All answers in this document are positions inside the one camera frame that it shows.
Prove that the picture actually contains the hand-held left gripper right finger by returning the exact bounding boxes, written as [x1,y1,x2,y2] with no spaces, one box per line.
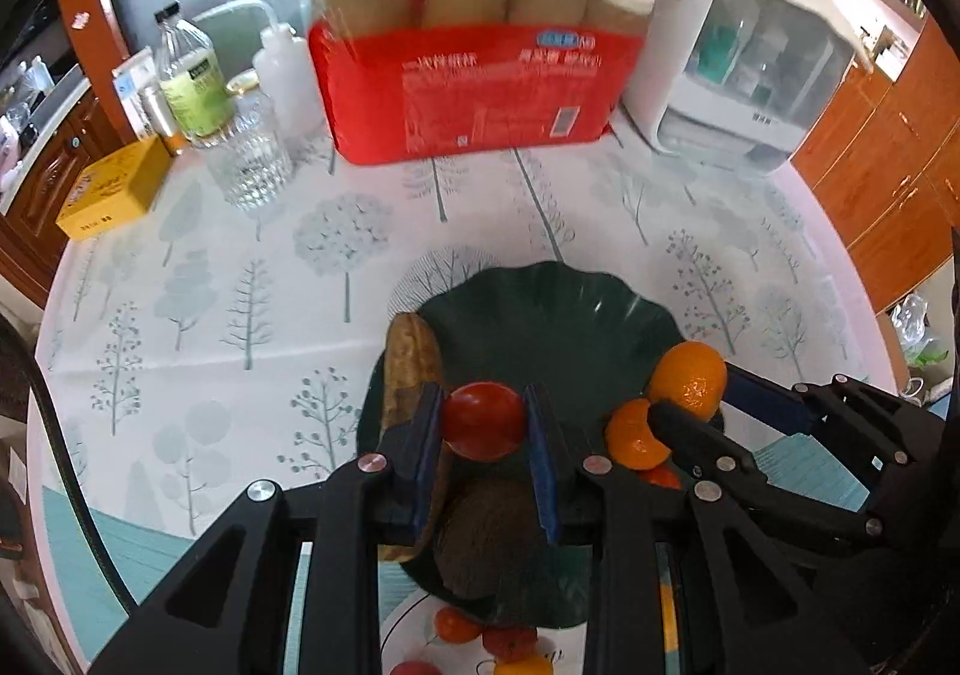
[523,382,875,675]

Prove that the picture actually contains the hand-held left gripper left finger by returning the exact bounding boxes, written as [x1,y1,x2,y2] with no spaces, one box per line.
[90,382,451,675]

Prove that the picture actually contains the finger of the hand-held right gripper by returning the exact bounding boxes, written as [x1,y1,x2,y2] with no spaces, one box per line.
[647,401,890,550]
[721,366,944,500]

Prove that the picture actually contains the orange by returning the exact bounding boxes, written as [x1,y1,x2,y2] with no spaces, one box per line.
[604,397,672,471]
[646,341,728,421]

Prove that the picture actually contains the dark brown avocado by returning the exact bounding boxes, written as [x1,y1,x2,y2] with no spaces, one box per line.
[431,476,545,605]

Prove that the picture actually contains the overripe brown banana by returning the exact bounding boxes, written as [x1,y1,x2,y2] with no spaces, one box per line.
[379,313,451,563]

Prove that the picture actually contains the dark green scalloped plate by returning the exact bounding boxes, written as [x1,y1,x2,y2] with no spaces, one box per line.
[358,260,725,627]

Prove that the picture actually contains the small red tomato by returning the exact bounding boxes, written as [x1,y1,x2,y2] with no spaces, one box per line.
[481,626,539,661]

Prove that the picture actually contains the small yellow-orange kumquat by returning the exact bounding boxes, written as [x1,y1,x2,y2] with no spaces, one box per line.
[493,652,554,675]

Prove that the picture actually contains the clear plastic bag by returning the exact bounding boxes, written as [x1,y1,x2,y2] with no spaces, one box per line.
[889,292,953,368]

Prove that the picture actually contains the tall wooden cabinets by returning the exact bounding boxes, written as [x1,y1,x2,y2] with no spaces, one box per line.
[791,15,960,312]

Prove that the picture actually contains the clear glass tumbler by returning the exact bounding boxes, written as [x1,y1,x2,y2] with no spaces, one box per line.
[206,94,295,209]

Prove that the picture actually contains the white countertop appliance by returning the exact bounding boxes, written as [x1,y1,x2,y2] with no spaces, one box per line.
[615,0,875,177]

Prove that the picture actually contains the red paper cup package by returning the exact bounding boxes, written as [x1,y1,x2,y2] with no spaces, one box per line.
[268,0,689,166]

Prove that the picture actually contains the white squeeze bottle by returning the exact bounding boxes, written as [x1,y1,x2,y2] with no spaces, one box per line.
[191,0,335,143]

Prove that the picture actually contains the yellow tin box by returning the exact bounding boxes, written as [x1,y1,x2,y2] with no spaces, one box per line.
[56,135,173,241]

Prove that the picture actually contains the green label clear bottle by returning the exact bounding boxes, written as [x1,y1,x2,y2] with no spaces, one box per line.
[154,2,237,147]

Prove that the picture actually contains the small metal can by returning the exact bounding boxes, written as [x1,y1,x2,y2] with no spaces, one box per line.
[141,86,188,155]

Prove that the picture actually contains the wooden kitchen base cabinets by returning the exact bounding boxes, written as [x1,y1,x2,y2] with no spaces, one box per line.
[0,82,128,286]

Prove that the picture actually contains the blue and white small box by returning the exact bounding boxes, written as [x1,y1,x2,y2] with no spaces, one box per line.
[112,49,162,140]

